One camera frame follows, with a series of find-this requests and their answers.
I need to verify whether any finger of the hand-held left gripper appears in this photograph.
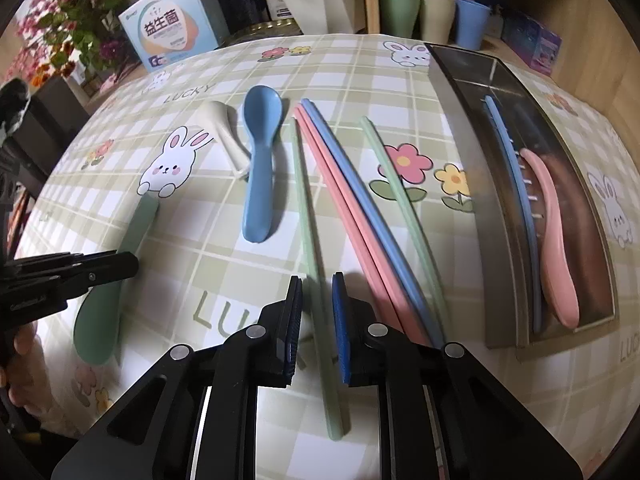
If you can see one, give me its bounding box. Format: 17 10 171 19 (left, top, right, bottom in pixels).
50 252 140 301
2 253 86 281

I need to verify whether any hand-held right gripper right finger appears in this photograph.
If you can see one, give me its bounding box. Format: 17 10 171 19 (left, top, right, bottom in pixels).
331 271 586 480

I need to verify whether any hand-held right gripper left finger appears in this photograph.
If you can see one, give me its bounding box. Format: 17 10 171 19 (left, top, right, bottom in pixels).
50 275 304 480

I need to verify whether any green spoon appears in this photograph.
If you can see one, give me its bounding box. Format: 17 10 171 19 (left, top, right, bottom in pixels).
72 192 161 365

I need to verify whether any green chopstick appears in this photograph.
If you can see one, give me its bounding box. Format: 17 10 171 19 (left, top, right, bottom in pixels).
289 117 345 442
360 116 448 331

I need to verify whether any blue chopstick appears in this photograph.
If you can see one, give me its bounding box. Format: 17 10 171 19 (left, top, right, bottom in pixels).
300 99 446 348
482 95 545 335

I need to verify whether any blue spoon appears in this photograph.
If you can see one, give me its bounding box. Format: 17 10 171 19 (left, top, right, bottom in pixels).
241 85 285 245

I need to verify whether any white spoon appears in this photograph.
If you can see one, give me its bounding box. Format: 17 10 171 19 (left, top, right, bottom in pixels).
199 101 251 181

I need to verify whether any pink spoon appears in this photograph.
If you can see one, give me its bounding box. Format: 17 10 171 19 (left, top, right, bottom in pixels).
519 147 581 328

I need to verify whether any perforated steel utensil tray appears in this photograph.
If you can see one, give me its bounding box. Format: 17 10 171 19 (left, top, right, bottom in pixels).
424 42 618 351

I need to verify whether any person's left hand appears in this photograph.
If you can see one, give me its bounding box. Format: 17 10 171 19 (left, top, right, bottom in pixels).
0 322 38 388

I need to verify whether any checkered rabbit print tablecloth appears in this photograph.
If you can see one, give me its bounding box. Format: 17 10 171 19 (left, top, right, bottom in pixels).
10 32 640 480

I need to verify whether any dark chair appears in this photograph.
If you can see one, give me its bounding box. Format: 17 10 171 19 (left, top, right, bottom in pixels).
12 77 91 161

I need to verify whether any white black cloth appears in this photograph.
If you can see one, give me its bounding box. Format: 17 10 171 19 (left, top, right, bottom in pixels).
0 80 31 136

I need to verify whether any white pastel printed box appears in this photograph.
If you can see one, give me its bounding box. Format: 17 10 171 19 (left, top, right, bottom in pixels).
118 0 223 72

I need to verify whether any gold metal tray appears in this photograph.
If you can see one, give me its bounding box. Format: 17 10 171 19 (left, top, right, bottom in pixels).
220 20 306 48

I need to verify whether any green cup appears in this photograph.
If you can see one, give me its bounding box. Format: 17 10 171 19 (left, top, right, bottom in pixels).
378 0 422 41

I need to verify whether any cream cup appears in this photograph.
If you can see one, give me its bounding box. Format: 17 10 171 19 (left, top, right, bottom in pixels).
419 0 457 43

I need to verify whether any wooden shelf unit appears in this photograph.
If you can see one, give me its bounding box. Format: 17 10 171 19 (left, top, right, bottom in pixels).
360 0 621 91

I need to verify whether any blue cup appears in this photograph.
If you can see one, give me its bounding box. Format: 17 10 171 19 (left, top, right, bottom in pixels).
455 0 492 52

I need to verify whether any small purple box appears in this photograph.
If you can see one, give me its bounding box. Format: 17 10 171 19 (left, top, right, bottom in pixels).
502 10 563 76

